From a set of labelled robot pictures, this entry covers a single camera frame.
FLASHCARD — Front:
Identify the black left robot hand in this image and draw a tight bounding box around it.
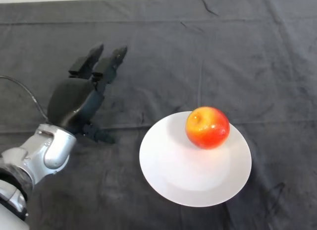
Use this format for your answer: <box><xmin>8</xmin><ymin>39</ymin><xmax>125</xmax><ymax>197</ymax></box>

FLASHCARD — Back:
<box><xmin>47</xmin><ymin>43</ymin><xmax>128</xmax><ymax>145</ymax></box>

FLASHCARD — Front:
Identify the red and yellow apple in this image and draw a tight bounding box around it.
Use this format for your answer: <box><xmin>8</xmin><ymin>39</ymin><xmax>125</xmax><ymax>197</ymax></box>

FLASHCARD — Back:
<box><xmin>185</xmin><ymin>106</ymin><xmax>230</xmax><ymax>150</ymax></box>

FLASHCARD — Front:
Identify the white round plate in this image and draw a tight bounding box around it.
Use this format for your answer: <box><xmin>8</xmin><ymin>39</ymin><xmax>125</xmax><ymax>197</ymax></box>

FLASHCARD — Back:
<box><xmin>139</xmin><ymin>111</ymin><xmax>253</xmax><ymax>208</ymax></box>

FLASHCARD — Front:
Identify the black table cloth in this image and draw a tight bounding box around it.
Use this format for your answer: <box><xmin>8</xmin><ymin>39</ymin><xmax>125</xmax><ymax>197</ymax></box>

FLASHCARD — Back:
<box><xmin>0</xmin><ymin>0</ymin><xmax>317</xmax><ymax>230</ymax></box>

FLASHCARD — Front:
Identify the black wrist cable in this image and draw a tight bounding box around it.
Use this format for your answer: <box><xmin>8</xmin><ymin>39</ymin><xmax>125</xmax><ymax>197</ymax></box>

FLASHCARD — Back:
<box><xmin>0</xmin><ymin>75</ymin><xmax>50</xmax><ymax>124</ymax></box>

